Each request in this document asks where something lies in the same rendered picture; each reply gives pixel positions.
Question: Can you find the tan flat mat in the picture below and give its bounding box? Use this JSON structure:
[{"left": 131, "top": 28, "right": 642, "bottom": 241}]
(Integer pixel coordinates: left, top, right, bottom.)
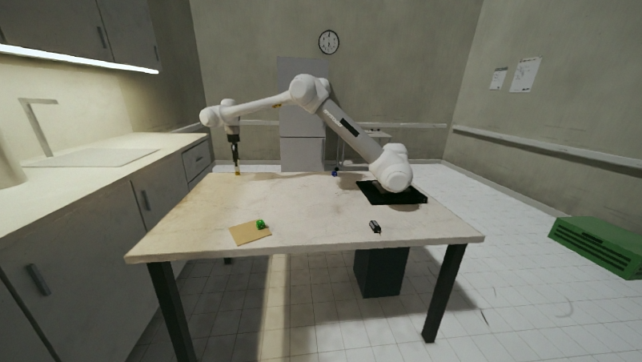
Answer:
[{"left": 228, "top": 219, "right": 272, "bottom": 247}]

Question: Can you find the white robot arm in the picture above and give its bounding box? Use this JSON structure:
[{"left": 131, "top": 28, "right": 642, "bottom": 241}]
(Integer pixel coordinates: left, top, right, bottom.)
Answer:
[{"left": 199, "top": 74, "right": 413, "bottom": 194}]

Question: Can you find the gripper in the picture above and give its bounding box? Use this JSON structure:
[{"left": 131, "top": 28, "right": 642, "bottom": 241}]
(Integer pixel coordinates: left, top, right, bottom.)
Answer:
[{"left": 227, "top": 134, "right": 240, "bottom": 171}]

